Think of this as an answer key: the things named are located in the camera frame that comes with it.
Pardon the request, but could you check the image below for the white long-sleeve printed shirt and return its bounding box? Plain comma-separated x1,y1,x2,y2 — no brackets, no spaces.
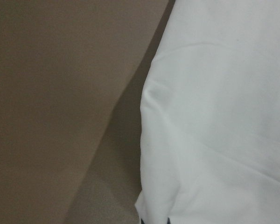
135,0,280,224

